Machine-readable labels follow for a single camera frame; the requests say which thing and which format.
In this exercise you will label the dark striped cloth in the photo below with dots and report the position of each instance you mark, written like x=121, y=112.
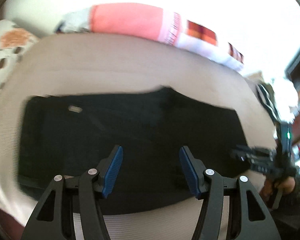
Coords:
x=264, y=98

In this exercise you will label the floral pillow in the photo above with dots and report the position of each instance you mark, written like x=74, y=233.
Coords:
x=14, y=43

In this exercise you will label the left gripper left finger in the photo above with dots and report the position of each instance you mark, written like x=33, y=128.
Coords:
x=52, y=218

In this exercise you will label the black pants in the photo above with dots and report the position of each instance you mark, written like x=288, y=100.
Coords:
x=68, y=135

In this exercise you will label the right hand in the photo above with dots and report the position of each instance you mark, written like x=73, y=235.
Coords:
x=287, y=186

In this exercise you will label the pink checkered bolster pillow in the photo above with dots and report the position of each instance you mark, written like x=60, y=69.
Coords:
x=155, y=24

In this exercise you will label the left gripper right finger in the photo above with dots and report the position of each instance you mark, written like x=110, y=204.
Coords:
x=249, y=217

